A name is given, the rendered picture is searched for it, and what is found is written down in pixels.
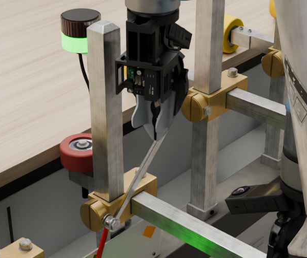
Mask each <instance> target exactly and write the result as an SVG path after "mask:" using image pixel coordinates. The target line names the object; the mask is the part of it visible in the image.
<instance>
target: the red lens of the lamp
mask: <svg viewBox="0 0 307 258"><path fill-rule="evenodd" d="M97 12H98V11H97ZM63 13H64V12H63ZM63 13H62V14H61V15H60V24H61V31H62V33H63V34H65V35H68V36H73V37H87V28H88V27H89V26H90V25H92V24H93V23H95V22H97V21H100V20H101V13H100V12H98V14H99V17H98V18H96V19H94V20H91V21H85V22H73V21H68V20H65V19H64V18H63V17H62V15H63Z"/></svg>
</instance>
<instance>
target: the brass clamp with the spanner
mask: <svg viewBox="0 0 307 258"><path fill-rule="evenodd" d="M136 169H137V167H135V168H133V169H132V170H130V171H128V172H127V173H125V174H124V194H122V195H121V196H119V197H117V198H116V199H114V200H112V201H111V202H108V201H106V200H104V199H102V198H100V197H99V196H97V195H95V194H94V192H92V193H90V194H88V202H86V203H84V204H82V205H81V207H80V216H81V219H82V221H83V223H84V224H85V225H86V227H87V228H89V229H90V230H92V231H95V232H98V231H100V230H101V229H103V228H104V227H103V226H102V221H103V218H104V217H105V216H106V215H107V214H109V213H111V214H113V215H114V214H115V212H116V210H117V208H118V206H119V204H120V202H121V201H122V199H123V197H124V195H125V193H126V191H127V189H128V188H129V186H130V184H131V182H132V180H133V178H134V177H135V176H134V174H135V170H136ZM146 173H147V172H146ZM142 191H145V192H147V193H149V194H151V195H153V196H154V197H157V177H155V176H153V175H151V174H149V173H147V176H146V177H145V178H142V179H141V181H140V183H139V184H138V186H137V188H136V190H135V192H134V194H133V195H132V197H134V196H136V195H137V194H139V193H140V192H142ZM132 197H131V198H132ZM131 198H130V200H129V202H128V204H127V205H126V207H125V209H124V211H123V212H122V214H121V216H120V217H119V218H120V224H122V223H123V222H125V221H126V220H128V219H129V218H131V217H133V216H134V214H133V213H131Z"/></svg>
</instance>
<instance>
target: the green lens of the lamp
mask: <svg viewBox="0 0 307 258"><path fill-rule="evenodd" d="M61 33H62V32H61ZM62 47H63V48H64V49H65V50H67V51H69V52H74V53H87V52H88V47H87V38H71V37H67V36H65V35H64V34H63V33H62Z"/></svg>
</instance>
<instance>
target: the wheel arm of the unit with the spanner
mask: <svg viewBox="0 0 307 258"><path fill-rule="evenodd" d="M69 180H71V181H72V182H74V183H76V184H78V185H80V186H82V187H83V188H85V189H87V190H90V191H92V192H94V179H93V171H90V172H86V173H78V172H74V171H70V170H69ZM131 213H133V214H134V215H136V216H138V217H140V218H142V219H144V220H145V221H147V222H149V223H151V224H153V225H155V226H156V227H158V228H160V229H162V230H164V231H166V232H167V233H169V234H171V235H173V236H175V237H177V238H179V239H180V240H182V241H184V242H186V243H188V244H190V245H191V246H193V247H195V248H197V249H199V250H201V251H202V252H204V253H206V254H208V255H210V256H212V257H213V258H267V254H265V253H263V252H261V251H259V250H257V249H256V248H254V247H252V246H250V245H248V244H246V243H244V242H242V241H240V240H238V239H236V238H234V237H232V236H230V235H228V234H226V233H224V232H222V231H221V230H219V229H217V228H215V227H213V226H211V225H209V224H207V223H205V222H203V221H201V220H199V219H197V218H195V217H193V216H191V215H189V214H187V213H186V212H184V211H182V210H180V209H178V208H176V207H174V206H172V205H170V204H168V203H166V202H164V201H162V200H160V199H158V198H156V197H154V196H153V195H151V194H149V193H147V192H145V191H142V192H140V193H139V194H137V195H136V196H134V197H132V198H131Z"/></svg>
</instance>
